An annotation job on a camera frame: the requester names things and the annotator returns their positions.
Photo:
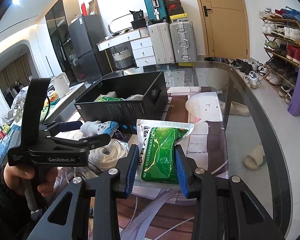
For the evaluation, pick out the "black handbag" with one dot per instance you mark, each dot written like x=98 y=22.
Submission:
x=138 y=19

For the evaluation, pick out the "white suitcase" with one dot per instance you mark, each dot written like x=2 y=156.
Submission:
x=161 y=42

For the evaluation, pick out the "oval black frame mirror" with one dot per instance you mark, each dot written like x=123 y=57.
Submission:
x=121 y=23

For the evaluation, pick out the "beige slipper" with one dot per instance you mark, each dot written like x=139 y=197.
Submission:
x=255 y=159

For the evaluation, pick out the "stack of shoe boxes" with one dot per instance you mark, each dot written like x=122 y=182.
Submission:
x=175 y=10

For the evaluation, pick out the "white electric kettle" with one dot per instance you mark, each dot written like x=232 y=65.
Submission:
x=61 y=84

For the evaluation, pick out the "grey side cabinet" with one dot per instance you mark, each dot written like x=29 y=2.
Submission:
x=65 y=108

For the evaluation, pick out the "teal suitcase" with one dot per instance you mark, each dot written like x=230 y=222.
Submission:
x=156 y=10

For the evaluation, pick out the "wooden door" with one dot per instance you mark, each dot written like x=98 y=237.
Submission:
x=225 y=28

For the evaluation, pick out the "left hand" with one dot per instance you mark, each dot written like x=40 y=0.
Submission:
x=14 y=176

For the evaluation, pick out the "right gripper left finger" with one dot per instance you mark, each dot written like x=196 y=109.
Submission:
x=68 y=215

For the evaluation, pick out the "white plush doll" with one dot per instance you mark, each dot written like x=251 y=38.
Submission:
x=92 y=128

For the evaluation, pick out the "green wet wipes pack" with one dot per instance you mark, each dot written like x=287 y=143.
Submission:
x=157 y=140

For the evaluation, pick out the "white drawer desk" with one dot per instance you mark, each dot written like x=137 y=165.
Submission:
x=140 y=42

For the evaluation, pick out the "silver foil bag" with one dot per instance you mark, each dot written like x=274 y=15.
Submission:
x=135 y=97

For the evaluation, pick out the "black glass cabinet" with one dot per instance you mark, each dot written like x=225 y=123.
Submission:
x=58 y=19

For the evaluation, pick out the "wooden shoe rack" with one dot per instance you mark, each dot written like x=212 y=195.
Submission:
x=281 y=29

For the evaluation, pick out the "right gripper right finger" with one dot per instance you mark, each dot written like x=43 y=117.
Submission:
x=225 y=208

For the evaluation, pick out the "woven laundry basket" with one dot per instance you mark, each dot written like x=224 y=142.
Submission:
x=123 y=59

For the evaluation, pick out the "black cardboard box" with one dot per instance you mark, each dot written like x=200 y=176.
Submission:
x=151 y=85

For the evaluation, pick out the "green pack in box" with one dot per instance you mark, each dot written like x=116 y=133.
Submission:
x=104 y=98

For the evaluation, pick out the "black refrigerator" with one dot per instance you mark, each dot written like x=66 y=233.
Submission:
x=85 y=33

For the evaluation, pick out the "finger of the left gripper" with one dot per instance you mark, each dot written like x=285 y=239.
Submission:
x=51 y=144
x=53 y=128

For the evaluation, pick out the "silver suitcase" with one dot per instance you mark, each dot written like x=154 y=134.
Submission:
x=183 y=41

